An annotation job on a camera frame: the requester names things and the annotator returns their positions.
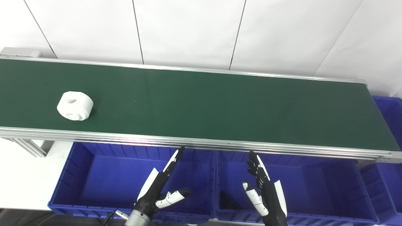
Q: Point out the green conveyor belt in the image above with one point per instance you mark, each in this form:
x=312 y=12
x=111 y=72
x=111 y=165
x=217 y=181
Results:
x=220 y=106

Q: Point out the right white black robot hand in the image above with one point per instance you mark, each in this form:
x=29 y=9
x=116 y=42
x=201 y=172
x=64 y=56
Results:
x=270 y=201

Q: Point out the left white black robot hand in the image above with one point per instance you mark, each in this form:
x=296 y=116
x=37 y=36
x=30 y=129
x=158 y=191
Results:
x=155 y=188

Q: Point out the grey conveyor end box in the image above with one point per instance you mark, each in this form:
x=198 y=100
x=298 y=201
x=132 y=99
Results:
x=20 y=52

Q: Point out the aluminium conveyor leg strut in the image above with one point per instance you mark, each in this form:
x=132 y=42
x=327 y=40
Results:
x=31 y=147

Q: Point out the blue plastic bin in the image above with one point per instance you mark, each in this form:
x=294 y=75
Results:
x=389 y=175
x=314 y=188
x=103 y=182

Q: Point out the white cylindrical part with hole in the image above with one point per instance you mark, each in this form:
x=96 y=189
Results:
x=74 y=105

